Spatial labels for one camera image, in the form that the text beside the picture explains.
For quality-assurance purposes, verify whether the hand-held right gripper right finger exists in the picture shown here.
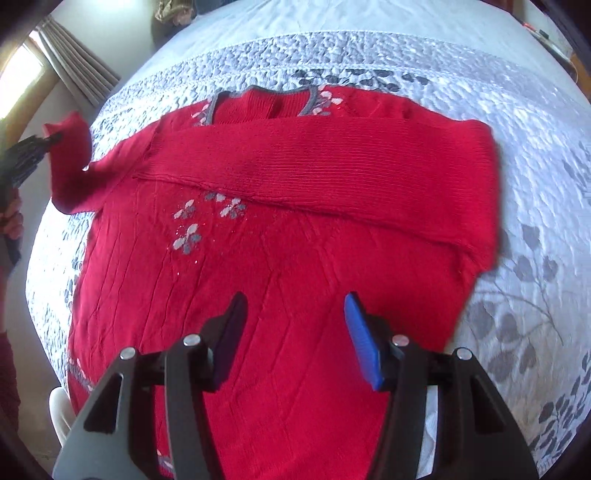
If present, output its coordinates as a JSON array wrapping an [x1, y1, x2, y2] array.
[[343, 292, 540, 480]]

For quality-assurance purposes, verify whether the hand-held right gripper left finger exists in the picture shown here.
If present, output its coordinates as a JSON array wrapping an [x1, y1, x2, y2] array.
[[52, 292, 250, 480]]

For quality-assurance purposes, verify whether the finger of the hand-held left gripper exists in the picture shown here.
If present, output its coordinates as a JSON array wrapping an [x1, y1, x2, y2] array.
[[28, 130, 65, 155]]

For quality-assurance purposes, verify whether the red knit sweater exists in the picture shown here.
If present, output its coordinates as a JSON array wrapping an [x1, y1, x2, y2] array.
[[48, 85, 504, 480]]

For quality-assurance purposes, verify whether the person's left hand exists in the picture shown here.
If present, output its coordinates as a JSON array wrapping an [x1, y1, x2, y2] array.
[[0, 196, 25, 241]]

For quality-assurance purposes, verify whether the wooden framed window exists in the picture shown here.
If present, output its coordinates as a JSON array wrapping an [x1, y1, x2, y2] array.
[[0, 38, 62, 132]]

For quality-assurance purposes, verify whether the beige pleated curtain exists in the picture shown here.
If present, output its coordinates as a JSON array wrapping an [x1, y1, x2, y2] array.
[[30, 17, 122, 110]]

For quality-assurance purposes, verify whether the beige floral cushion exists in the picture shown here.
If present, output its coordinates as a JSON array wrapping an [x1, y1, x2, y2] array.
[[154, 0, 194, 24]]

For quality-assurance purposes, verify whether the person's white trouser leg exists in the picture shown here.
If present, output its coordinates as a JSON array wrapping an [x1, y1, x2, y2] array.
[[48, 387, 78, 449]]

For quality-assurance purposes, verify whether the white quilted leaf-print bedspread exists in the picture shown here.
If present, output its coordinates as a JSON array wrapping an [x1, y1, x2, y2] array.
[[25, 0, 591, 467]]

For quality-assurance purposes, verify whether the cluttered side table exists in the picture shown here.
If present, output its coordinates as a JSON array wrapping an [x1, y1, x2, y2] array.
[[517, 16, 583, 81]]

